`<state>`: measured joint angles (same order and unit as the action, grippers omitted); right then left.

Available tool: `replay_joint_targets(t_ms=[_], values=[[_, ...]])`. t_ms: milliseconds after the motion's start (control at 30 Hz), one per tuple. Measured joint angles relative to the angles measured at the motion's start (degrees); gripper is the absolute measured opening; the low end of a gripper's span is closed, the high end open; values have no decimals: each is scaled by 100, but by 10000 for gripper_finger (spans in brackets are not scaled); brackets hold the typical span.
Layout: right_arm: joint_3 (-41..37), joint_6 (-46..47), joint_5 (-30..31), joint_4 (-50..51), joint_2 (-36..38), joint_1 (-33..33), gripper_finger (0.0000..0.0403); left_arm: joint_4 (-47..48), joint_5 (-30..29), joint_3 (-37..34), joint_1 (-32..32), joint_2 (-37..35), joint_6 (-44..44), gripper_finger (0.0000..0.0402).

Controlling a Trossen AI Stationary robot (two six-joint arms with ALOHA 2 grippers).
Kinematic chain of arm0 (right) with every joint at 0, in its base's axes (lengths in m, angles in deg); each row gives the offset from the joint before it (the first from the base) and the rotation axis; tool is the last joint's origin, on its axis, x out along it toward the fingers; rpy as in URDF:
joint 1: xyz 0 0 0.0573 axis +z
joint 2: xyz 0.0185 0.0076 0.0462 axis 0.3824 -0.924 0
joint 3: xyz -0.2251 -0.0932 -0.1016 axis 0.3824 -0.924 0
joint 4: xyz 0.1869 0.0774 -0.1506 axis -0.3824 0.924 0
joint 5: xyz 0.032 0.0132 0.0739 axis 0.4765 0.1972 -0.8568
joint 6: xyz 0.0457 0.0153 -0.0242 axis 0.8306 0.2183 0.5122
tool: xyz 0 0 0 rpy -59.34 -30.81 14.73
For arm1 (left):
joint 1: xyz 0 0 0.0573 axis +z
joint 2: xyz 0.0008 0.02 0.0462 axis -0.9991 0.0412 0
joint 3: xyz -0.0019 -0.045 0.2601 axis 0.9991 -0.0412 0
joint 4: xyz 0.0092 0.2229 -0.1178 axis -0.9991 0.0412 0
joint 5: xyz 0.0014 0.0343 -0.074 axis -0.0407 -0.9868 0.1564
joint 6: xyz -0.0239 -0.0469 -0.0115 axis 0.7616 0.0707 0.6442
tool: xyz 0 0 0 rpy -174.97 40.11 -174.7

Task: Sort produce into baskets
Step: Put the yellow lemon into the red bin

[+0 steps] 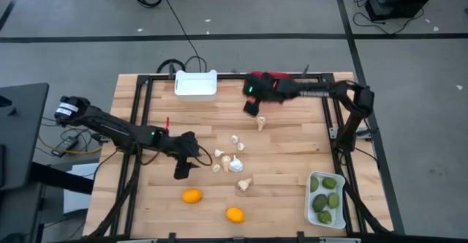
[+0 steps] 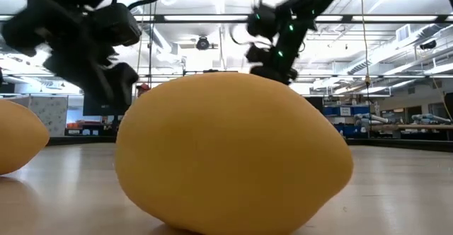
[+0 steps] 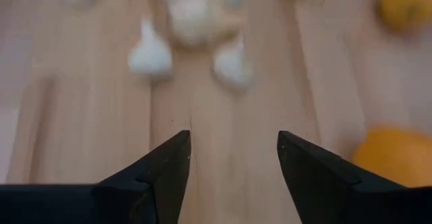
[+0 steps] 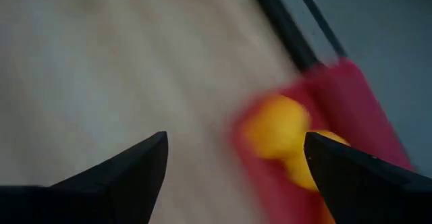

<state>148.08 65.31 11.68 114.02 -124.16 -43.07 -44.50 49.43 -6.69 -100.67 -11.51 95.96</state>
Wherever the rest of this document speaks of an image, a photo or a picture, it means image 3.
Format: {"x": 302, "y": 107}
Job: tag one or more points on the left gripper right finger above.
{"x": 337, "y": 197}

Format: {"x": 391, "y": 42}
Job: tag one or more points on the yellow lemon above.
{"x": 395, "y": 158}

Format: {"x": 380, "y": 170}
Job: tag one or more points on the pinkish garlic bulb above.
{"x": 192, "y": 21}

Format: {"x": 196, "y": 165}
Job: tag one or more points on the orange citrus fruit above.
{"x": 408, "y": 4}

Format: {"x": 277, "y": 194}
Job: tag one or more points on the small white garlic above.
{"x": 150, "y": 57}
{"x": 233, "y": 69}

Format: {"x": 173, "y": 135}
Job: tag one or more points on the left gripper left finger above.
{"x": 118, "y": 200}

